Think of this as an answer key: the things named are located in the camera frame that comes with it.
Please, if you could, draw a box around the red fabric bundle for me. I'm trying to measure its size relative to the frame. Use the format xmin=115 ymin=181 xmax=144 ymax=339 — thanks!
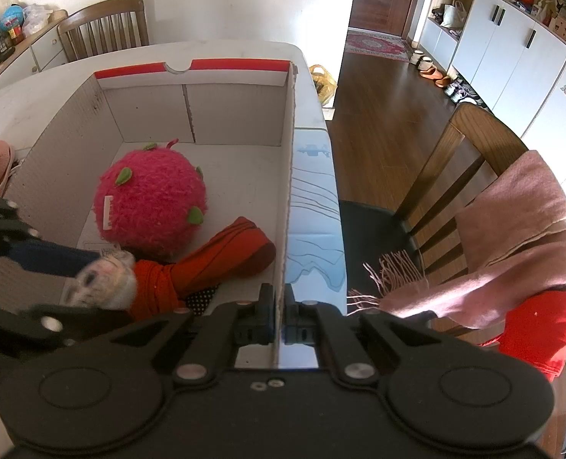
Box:
xmin=127 ymin=216 xmax=277 ymax=322

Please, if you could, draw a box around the wooden dining chair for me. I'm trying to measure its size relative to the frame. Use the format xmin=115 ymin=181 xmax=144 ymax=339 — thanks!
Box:
xmin=57 ymin=0 xmax=150 ymax=63

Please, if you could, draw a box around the black dotted cloth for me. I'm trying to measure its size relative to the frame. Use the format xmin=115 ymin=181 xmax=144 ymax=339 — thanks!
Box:
xmin=185 ymin=284 xmax=220 ymax=316

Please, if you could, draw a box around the black seat cushion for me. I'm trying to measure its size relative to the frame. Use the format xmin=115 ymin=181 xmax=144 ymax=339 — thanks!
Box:
xmin=339 ymin=201 xmax=427 ymax=316

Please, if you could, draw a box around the blue globe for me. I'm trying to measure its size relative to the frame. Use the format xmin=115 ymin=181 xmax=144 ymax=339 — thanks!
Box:
xmin=1 ymin=5 xmax=24 ymax=29

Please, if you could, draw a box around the pink dragon fruit plush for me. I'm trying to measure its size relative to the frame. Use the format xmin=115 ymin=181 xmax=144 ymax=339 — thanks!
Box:
xmin=93 ymin=138 xmax=210 ymax=256

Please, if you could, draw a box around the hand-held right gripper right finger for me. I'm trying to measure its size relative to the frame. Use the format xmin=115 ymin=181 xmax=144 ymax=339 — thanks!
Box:
xmin=283 ymin=283 xmax=475 ymax=388

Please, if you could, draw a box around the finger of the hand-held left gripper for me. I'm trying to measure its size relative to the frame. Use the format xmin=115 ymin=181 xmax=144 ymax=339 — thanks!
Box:
xmin=0 ymin=191 xmax=92 ymax=277
xmin=0 ymin=299 xmax=135 ymax=364

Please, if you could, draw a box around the red cloth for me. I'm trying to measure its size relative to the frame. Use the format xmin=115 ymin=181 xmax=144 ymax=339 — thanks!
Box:
xmin=478 ymin=291 xmax=566 ymax=381

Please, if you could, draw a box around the red and white cardboard box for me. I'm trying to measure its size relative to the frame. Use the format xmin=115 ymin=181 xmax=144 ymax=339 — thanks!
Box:
xmin=6 ymin=59 xmax=299 ymax=369

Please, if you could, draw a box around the white shoe cabinet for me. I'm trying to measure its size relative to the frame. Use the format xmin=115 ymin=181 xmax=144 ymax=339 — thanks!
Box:
xmin=414 ymin=0 xmax=566 ymax=187

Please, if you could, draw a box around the yellow plastic bag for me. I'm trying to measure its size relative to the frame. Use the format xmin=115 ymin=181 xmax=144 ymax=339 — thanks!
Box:
xmin=309 ymin=63 xmax=337 ymax=106

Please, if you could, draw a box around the red patterned rug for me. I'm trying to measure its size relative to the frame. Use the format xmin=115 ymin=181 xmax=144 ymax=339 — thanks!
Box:
xmin=344 ymin=28 xmax=414 ymax=63

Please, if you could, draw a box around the wooden chair with scarf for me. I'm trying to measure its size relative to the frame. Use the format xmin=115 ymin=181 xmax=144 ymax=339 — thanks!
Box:
xmin=340 ymin=103 xmax=551 ymax=345

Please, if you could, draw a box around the pink fringed scarf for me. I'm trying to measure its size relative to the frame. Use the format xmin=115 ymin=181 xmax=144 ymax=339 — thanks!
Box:
xmin=347 ymin=150 xmax=566 ymax=330

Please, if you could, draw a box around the small white plush toy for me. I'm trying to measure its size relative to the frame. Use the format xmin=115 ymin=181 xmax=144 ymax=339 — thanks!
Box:
xmin=65 ymin=251 xmax=138 ymax=311

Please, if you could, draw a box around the white tote bag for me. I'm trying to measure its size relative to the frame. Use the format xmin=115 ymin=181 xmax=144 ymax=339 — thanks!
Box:
xmin=441 ymin=0 xmax=467 ymax=29

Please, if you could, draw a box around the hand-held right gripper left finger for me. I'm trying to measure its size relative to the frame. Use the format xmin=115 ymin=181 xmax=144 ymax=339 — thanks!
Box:
xmin=106 ymin=283 xmax=277 ymax=386

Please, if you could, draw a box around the clear plastic bag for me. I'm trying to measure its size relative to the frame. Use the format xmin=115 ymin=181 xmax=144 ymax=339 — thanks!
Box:
xmin=22 ymin=4 xmax=54 ymax=36

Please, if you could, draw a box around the white wooden sideboard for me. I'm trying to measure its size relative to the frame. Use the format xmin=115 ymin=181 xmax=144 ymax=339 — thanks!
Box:
xmin=0 ymin=10 xmax=68 ymax=101

